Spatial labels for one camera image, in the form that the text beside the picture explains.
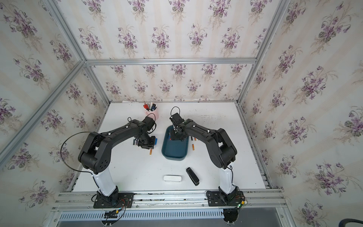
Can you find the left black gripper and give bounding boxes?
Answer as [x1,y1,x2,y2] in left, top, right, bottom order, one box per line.
[137,133,157,149]

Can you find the teal plastic storage box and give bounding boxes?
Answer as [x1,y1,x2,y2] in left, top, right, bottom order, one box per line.
[161,125,189,161]

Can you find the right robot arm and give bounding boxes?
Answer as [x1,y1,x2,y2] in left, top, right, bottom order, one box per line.
[170,113,238,198]

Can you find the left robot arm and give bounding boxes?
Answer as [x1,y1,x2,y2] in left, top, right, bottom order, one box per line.
[78,116,156,198]

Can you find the pink pen cup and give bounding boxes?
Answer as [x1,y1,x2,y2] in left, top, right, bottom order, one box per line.
[145,109,159,121]

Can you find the pens in cup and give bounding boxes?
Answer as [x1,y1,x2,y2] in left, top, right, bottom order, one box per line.
[143,102,157,112]

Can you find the white eraser case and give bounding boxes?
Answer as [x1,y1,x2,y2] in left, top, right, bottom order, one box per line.
[163,175,182,182]

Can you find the black stapler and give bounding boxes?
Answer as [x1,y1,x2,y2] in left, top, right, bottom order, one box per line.
[186,167,199,186]

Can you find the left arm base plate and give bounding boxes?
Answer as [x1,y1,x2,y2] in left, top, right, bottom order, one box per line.
[93,192,135,209]

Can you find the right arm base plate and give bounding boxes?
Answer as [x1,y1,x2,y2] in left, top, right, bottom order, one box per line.
[206,189,246,207]

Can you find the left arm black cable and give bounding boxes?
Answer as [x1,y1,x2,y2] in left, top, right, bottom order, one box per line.
[60,131,94,173]

